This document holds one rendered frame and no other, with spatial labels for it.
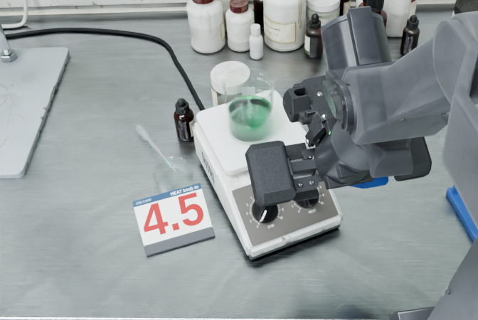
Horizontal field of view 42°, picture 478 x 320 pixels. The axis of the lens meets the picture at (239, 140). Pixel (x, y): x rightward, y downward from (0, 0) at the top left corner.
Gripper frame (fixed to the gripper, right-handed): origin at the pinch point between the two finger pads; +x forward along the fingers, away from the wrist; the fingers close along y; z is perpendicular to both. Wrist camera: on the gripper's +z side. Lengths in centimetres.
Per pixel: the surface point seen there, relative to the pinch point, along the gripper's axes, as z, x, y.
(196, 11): 35.5, 26.0, 5.6
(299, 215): -2.6, 9.7, 1.3
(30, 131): 20.3, 28.6, 34.0
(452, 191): -3.2, 10.4, -19.7
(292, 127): 8.8, 10.1, -0.7
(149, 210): 2.4, 14.9, 19.0
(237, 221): -1.8, 10.2, 8.9
